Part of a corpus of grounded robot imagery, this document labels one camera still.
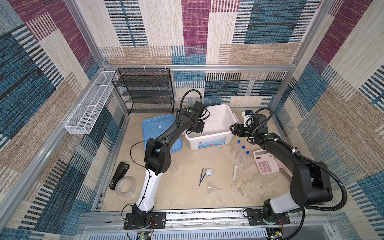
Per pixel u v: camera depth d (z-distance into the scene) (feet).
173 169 2.86
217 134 2.85
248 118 2.59
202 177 2.85
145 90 3.59
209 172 2.86
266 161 2.99
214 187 2.71
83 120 3.00
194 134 2.71
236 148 2.88
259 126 2.21
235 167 2.93
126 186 2.78
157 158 1.83
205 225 2.39
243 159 2.82
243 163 2.93
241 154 2.79
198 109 2.48
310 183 1.44
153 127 3.64
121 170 2.85
